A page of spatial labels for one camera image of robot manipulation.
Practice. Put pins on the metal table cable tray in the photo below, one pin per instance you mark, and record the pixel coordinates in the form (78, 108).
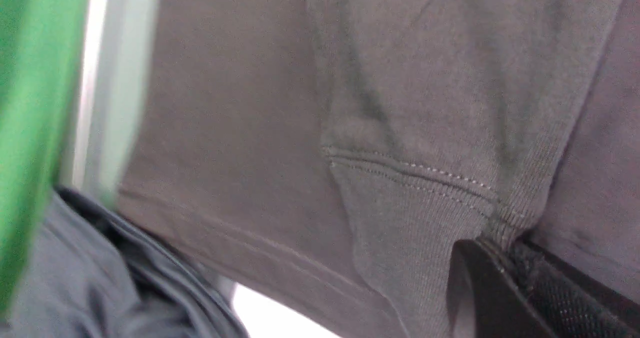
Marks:
(111, 95)

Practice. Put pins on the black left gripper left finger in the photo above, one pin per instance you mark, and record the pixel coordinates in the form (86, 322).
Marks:
(482, 299)

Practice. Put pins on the dark gray crumpled garment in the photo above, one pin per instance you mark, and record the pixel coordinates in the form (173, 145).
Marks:
(93, 274)

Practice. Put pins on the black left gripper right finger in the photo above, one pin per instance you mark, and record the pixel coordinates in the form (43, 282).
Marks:
(571, 303)

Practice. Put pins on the green backdrop cloth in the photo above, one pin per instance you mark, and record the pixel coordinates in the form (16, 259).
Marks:
(40, 49)

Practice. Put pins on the gray long-sleeve top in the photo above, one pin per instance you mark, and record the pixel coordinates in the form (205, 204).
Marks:
(329, 153)

